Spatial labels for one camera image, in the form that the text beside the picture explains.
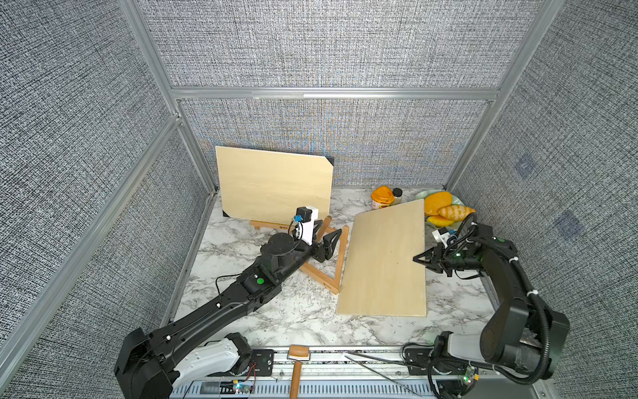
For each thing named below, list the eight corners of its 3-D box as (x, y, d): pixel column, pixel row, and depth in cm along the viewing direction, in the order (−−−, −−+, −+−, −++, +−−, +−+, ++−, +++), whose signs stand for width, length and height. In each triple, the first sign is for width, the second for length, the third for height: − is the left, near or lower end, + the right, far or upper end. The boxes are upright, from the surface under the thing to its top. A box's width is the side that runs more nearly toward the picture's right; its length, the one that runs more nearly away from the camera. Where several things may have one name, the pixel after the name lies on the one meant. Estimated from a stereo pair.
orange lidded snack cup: (371, 213, 110) (374, 201, 103) (368, 199, 115) (371, 186, 109) (391, 213, 110) (395, 201, 103) (387, 199, 115) (391, 186, 109)
